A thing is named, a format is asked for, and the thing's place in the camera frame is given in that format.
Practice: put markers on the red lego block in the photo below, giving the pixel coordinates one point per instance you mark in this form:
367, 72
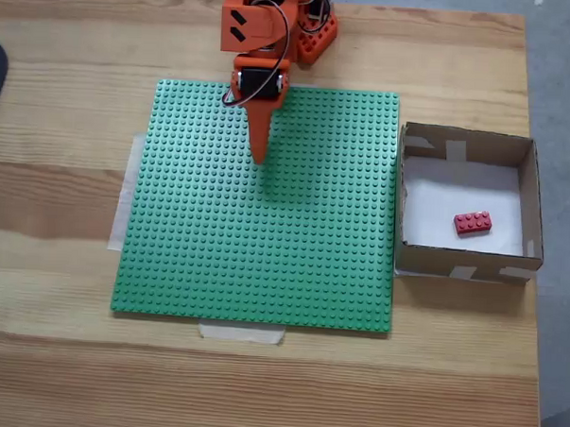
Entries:
474, 224

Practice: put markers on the open cardboard box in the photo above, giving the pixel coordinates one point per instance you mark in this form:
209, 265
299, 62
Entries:
534, 201

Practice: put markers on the white paper sheet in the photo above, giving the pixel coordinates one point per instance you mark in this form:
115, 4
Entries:
437, 196

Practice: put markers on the green lego baseplate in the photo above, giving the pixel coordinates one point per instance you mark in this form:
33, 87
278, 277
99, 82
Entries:
218, 220

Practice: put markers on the masking tape strip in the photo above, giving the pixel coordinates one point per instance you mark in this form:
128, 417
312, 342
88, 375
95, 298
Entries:
121, 216
242, 333

